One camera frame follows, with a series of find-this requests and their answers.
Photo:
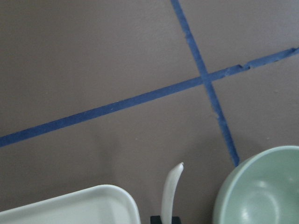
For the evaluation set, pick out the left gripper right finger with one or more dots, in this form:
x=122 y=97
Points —
x=175 y=220

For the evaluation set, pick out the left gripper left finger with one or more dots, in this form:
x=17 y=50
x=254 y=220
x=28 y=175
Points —
x=155 y=220

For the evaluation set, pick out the white ceramic spoon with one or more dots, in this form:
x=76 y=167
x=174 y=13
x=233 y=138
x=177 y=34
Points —
x=169 y=190

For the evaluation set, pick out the light green bowl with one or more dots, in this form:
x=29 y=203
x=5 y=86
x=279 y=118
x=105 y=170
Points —
x=264 y=189

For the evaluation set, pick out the white bear serving tray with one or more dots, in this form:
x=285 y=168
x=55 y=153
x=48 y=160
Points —
x=102 y=204

